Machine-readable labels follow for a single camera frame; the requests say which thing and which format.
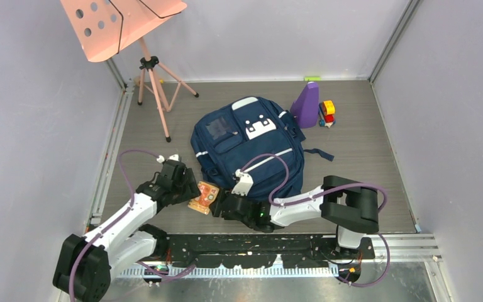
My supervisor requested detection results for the orange spiral notepad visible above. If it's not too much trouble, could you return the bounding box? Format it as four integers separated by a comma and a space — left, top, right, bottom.
188, 181, 220, 215

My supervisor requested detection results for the navy blue backpack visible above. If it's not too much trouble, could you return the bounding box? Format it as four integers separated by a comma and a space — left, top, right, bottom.
190, 96, 335, 203

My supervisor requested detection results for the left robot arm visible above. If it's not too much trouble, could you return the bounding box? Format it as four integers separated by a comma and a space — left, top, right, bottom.
52, 154, 201, 301

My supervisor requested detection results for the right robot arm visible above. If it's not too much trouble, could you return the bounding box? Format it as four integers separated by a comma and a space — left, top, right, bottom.
210, 176, 387, 258

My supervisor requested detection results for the purple metronome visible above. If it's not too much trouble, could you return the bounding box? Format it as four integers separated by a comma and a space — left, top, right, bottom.
290, 81, 319, 129

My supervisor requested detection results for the toy block car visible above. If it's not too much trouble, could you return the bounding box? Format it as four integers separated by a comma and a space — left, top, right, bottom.
318, 100, 336, 128

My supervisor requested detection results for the pink music stand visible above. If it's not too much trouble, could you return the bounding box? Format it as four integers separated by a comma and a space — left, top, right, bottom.
60, 0, 199, 142

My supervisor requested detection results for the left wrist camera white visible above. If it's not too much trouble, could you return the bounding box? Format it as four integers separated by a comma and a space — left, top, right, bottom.
156, 154, 181, 164

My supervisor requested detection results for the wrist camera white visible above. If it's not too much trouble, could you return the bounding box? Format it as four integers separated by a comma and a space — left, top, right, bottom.
231, 169, 253, 196
156, 154, 181, 164

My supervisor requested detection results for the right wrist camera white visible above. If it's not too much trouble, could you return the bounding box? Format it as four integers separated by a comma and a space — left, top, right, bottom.
231, 169, 253, 196

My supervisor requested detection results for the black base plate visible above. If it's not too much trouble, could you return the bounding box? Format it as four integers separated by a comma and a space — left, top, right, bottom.
143, 233, 375, 269

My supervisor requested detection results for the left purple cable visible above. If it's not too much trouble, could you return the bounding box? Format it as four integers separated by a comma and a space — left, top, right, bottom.
68, 148, 199, 302

